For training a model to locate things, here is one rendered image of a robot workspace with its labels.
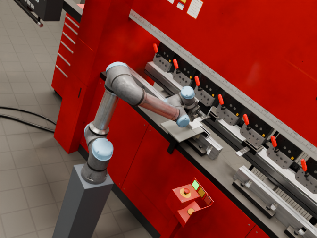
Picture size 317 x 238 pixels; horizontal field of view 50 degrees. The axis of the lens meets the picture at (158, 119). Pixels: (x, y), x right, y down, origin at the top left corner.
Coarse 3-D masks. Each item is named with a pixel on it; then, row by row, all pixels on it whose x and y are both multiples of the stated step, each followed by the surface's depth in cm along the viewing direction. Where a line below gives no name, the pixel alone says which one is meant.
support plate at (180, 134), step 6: (162, 126) 217; (168, 126) 218; (174, 126) 221; (186, 126) 226; (168, 132) 214; (174, 132) 215; (180, 132) 218; (186, 132) 220; (192, 132) 223; (198, 132) 225; (180, 138) 213; (186, 138) 215
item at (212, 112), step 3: (213, 108) 250; (210, 111) 246; (213, 111) 247; (210, 114) 246; (213, 114) 245; (216, 114) 245; (201, 117) 241; (204, 117) 242; (207, 117) 243; (210, 117) 246; (213, 117) 245; (216, 117) 244; (219, 117) 246; (198, 120) 236; (201, 120) 237; (213, 120) 245; (216, 120) 246
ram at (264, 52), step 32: (160, 0) 226; (224, 0) 195; (256, 0) 183; (288, 0) 172; (192, 32) 214; (224, 32) 200; (256, 32) 187; (288, 32) 175; (192, 64) 220; (224, 64) 204; (256, 64) 191; (288, 64) 179; (256, 96) 195; (288, 96) 183
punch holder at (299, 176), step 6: (306, 162) 184; (312, 162) 182; (300, 168) 187; (312, 168) 183; (300, 174) 188; (312, 174) 183; (300, 180) 188; (306, 180) 186; (312, 180) 184; (306, 186) 187; (312, 186) 185; (312, 192) 185
